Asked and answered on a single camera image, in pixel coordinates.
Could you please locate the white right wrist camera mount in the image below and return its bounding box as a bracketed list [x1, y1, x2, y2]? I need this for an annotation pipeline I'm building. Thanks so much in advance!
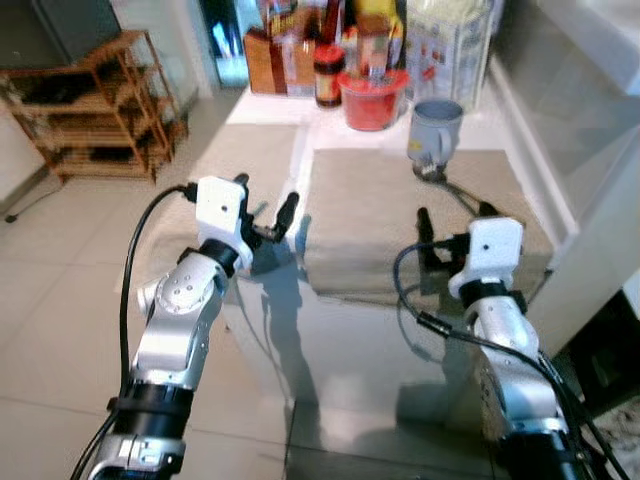
[449, 217, 525, 302]

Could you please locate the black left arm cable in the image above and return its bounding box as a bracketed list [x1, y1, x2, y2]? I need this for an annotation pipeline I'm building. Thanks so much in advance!
[70, 183, 201, 480]

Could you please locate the clear printed plastic container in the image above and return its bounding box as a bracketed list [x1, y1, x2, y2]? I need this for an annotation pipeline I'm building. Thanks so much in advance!
[405, 0, 499, 112]

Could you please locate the brown cardboard box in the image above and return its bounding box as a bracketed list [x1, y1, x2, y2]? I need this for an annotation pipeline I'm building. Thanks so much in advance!
[245, 28, 291, 97]

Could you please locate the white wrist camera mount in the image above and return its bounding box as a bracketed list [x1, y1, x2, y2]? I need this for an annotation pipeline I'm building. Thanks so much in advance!
[449, 217, 525, 302]
[194, 176, 252, 252]

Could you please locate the clear jar with brown lid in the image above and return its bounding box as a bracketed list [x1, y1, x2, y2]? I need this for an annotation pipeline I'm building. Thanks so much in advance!
[356, 15, 393, 81]

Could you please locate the dark sauce jar red lid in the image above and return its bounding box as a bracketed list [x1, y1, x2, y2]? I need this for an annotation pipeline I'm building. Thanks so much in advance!
[313, 42, 346, 109]

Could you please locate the white counter unit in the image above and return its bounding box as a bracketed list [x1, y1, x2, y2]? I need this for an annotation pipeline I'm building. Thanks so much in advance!
[495, 0, 640, 357]

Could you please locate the metal fork with wooden handle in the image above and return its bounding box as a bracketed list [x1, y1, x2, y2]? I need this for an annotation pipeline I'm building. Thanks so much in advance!
[415, 160, 499, 218]

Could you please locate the beige cloth placemat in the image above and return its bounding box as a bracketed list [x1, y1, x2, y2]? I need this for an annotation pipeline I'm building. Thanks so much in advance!
[300, 148, 557, 302]

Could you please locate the grey ceramic mug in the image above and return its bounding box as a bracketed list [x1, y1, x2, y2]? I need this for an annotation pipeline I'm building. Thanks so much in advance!
[407, 98, 465, 169]

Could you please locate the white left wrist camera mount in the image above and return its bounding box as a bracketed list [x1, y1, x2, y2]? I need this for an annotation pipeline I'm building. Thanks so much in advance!
[194, 176, 252, 252]

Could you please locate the white crumpled cloth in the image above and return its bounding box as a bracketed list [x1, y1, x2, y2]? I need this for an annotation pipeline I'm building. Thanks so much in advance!
[595, 400, 640, 480]

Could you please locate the black box appliance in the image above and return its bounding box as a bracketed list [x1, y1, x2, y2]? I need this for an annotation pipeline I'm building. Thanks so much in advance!
[0, 0, 123, 69]

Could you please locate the wooden slatted shelf rack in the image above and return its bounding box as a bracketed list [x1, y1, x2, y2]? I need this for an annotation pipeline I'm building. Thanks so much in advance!
[0, 30, 190, 185]

